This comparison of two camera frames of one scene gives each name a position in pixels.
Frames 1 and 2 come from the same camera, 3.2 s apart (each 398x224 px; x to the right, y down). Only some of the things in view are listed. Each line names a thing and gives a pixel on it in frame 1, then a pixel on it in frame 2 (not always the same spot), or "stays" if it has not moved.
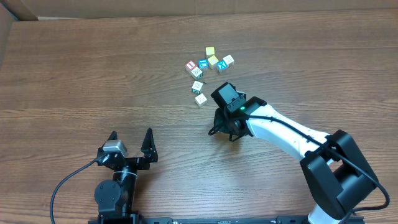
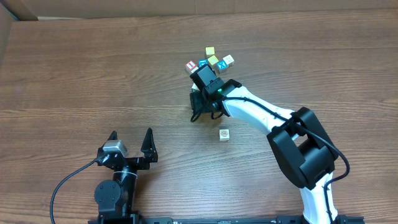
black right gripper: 219,125 to 196,101
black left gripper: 132,160 stays
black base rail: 348,219 stays
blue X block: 222,65 stays
